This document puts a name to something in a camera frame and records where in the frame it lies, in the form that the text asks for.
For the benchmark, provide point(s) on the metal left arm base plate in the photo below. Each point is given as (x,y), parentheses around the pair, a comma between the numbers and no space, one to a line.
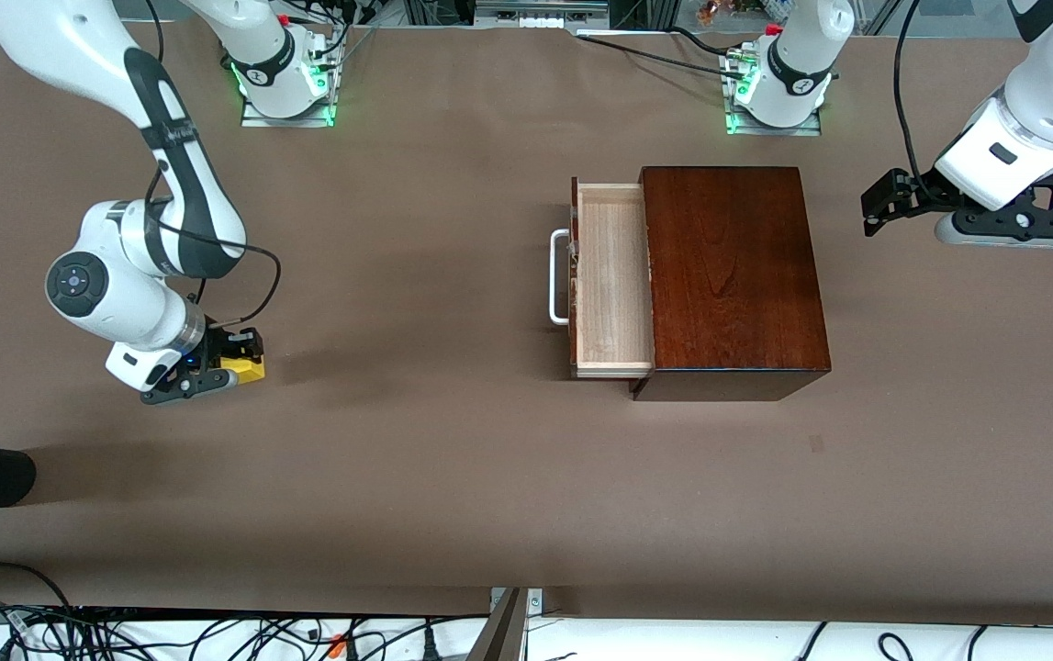
(806,129)

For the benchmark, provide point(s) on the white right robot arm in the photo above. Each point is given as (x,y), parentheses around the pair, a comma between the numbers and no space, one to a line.
(122,303)

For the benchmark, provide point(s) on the yellow wooden block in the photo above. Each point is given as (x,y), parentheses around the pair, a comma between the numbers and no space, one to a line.
(251,372)

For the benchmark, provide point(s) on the white power strip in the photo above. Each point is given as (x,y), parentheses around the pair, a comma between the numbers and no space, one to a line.
(540,20)

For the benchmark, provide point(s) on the dark brown wooden cabinet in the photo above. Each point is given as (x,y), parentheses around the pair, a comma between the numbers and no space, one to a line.
(728,275)

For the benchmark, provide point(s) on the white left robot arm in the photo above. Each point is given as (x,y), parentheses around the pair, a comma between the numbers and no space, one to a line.
(797,55)

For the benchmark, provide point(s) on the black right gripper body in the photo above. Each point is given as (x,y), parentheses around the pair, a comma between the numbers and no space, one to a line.
(217,346)

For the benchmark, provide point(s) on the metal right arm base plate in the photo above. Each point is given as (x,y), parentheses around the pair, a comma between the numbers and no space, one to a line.
(255,119)

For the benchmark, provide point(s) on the aluminium bracket post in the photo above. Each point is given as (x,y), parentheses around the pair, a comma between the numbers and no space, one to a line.
(503,633)

